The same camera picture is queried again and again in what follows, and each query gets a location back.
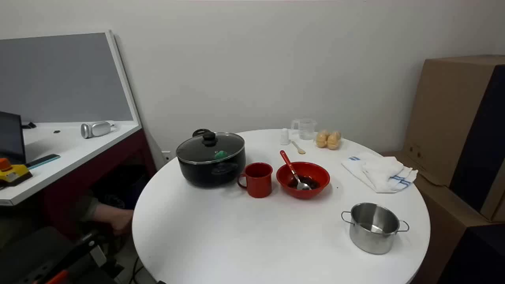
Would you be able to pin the small white shaker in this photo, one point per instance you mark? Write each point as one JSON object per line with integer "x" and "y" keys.
{"x": 284, "y": 136}

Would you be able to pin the person's bare limb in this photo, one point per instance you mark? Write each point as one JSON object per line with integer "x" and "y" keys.
{"x": 112, "y": 216}

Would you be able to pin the red enamel mug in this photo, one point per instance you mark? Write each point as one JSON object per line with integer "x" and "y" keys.
{"x": 259, "y": 183}

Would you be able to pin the beige egg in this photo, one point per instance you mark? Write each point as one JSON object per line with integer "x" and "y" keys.
{"x": 333, "y": 141}

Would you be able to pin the white desk red sides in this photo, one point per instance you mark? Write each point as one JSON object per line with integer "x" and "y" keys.
{"x": 68, "y": 152}

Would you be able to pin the black laptop screen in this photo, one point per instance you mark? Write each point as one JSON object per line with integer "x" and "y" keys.
{"x": 9, "y": 136}

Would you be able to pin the dark coffee bean pile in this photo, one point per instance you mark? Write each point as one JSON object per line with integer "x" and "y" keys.
{"x": 312, "y": 183}

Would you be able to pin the yellow emergency stop box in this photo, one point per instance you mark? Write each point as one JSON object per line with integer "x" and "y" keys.
{"x": 12, "y": 172}

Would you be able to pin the large cardboard box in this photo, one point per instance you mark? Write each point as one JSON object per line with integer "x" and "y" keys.
{"x": 435, "y": 115}

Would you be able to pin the glass pot lid black knob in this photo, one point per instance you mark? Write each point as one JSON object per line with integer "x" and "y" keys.
{"x": 233, "y": 144}

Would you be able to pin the small stainless steel pot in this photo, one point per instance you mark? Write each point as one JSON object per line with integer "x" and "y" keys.
{"x": 371, "y": 238}

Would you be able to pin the red bowl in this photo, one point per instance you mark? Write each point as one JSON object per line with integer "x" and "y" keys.
{"x": 322, "y": 177}

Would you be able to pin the low cardboard box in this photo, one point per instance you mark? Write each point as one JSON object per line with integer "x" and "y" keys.
{"x": 446, "y": 221}

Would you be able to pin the black chair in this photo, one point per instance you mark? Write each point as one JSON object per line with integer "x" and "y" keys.
{"x": 36, "y": 257}

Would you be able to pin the silver handheld device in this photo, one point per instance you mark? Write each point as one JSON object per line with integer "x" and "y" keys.
{"x": 95, "y": 129}

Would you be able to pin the white cloth blue print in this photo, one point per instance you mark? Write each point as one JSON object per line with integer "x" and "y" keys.
{"x": 383, "y": 171}

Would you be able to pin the clear measuring cup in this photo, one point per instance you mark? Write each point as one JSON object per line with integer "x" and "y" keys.
{"x": 306, "y": 128}

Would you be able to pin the small wooden spoon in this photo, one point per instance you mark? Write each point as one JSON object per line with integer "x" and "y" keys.
{"x": 297, "y": 147}

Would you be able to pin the black cooking pot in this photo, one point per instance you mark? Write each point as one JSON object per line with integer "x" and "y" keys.
{"x": 205, "y": 175}

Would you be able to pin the clear drinking glass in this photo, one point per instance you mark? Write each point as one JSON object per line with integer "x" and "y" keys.
{"x": 320, "y": 139}

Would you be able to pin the grey partition board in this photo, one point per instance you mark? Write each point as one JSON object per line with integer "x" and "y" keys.
{"x": 57, "y": 79}

